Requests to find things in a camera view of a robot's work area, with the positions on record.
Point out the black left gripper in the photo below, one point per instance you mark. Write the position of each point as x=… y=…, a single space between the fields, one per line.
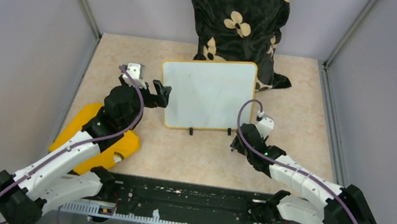
x=161 y=99

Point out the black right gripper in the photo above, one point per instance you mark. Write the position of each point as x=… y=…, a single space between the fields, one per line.
x=237 y=144

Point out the yellow-framed whiteboard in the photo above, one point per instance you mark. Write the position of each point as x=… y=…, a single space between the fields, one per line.
x=208 y=94

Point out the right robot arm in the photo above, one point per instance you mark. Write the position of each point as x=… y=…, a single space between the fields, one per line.
x=320 y=201

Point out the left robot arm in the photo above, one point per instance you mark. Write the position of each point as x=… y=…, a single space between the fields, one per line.
x=99 y=137

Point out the black floral pillow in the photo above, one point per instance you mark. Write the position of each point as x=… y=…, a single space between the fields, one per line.
x=243 y=31

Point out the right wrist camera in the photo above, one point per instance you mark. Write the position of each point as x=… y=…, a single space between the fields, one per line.
x=264 y=124

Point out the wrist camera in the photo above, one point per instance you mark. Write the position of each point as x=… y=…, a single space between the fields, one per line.
x=134 y=70
x=264 y=124

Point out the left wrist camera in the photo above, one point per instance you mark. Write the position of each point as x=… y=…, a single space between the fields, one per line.
x=134 y=70

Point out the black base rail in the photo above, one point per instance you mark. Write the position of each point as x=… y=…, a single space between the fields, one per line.
x=156 y=201

